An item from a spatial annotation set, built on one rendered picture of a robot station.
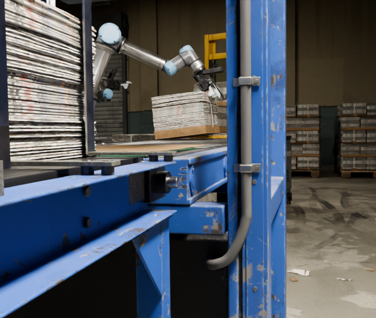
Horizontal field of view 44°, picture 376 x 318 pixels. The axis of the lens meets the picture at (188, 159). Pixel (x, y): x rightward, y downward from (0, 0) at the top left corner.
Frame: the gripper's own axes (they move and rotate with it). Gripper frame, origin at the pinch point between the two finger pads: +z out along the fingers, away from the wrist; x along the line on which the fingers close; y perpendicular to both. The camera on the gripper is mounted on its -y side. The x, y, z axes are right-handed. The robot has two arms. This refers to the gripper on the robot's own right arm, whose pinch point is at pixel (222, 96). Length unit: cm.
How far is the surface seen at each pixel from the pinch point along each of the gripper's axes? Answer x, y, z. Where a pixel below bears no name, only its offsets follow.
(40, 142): 193, 3, 20
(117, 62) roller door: -745, 248, -325
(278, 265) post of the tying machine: 110, 2, 73
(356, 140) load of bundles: -584, -71, 103
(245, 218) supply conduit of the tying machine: 172, -13, 49
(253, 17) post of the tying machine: 169, -35, 18
